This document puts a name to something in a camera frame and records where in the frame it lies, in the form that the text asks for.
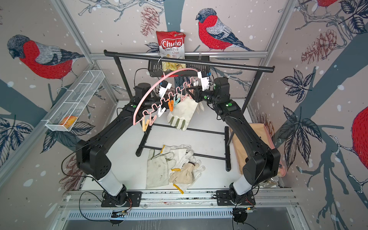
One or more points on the glass spice jar silver lid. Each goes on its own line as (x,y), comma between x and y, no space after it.
(272,182)

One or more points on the orange clothespin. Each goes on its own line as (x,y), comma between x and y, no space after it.
(171,105)

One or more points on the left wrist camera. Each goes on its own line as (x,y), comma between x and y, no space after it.
(164,87)

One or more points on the black clothes rack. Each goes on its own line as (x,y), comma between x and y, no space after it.
(145,107)

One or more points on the tan pink-edged placemat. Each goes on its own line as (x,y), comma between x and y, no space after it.
(241,154)

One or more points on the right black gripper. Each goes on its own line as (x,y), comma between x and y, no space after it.
(197,91)

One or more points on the pink clip hanger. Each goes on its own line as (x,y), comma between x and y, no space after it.
(143,111)

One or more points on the green-striped leather glove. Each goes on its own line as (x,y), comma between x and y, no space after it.
(182,114)

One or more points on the white clothespin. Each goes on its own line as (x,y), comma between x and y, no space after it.
(160,111)

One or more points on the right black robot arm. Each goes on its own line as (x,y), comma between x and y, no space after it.
(262,161)

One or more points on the red cassava chips bag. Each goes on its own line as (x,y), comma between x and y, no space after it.
(171,45)

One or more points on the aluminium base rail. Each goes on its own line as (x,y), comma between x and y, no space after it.
(168,204)

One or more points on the white yellow-trim work glove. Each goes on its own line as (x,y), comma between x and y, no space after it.
(177,156)

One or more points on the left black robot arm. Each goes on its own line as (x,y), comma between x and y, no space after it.
(92,156)

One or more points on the dark wall basket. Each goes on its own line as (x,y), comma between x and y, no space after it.
(155,68)

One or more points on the orange snack packet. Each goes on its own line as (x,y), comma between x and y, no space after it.
(68,121)

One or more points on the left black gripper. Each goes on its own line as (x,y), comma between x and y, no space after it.
(165,101)

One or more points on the yellow clothespin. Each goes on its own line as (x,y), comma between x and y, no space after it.
(145,124)

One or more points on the mint green clothespin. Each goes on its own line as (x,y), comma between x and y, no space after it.
(177,100)

